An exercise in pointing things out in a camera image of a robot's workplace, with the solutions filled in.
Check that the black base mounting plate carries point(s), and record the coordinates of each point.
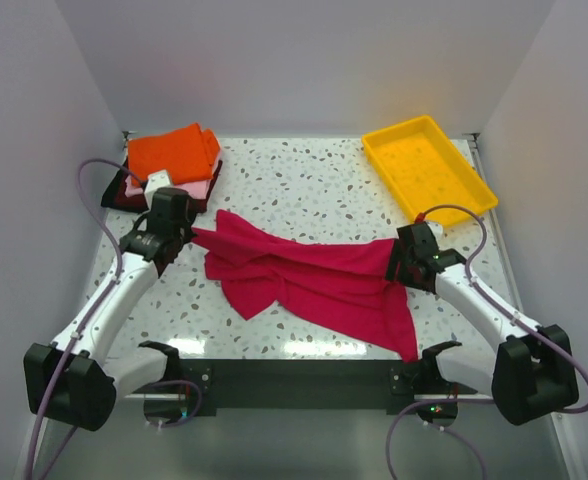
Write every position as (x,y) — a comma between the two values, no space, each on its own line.
(387,385)

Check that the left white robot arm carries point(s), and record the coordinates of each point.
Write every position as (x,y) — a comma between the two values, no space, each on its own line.
(71,379)

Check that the magenta t shirt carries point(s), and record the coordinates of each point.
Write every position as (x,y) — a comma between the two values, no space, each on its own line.
(341,287)

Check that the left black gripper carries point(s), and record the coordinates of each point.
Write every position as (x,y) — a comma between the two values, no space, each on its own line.
(188,236)

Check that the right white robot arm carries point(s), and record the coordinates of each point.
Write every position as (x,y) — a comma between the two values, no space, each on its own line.
(527,372)

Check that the orange folded t shirt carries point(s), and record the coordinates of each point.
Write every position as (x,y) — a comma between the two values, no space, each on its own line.
(188,154)

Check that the black folded t shirt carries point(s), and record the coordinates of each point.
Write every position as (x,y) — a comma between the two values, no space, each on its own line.
(114,197)

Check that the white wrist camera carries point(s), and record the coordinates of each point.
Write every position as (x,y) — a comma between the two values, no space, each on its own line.
(436,229)
(156,181)

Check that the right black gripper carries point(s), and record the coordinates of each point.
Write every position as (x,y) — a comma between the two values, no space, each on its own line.
(396,256)

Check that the yellow plastic tray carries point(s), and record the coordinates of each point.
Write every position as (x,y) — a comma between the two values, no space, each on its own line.
(425,172)

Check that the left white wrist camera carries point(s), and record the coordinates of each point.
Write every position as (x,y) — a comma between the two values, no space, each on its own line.
(156,181)

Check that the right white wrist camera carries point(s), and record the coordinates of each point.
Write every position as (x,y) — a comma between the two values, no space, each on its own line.
(436,229)

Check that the maroon folded t shirt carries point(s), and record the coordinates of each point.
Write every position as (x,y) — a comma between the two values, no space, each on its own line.
(200,206)

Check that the pink folded t shirt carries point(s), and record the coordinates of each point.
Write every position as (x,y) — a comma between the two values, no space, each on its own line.
(197,190)

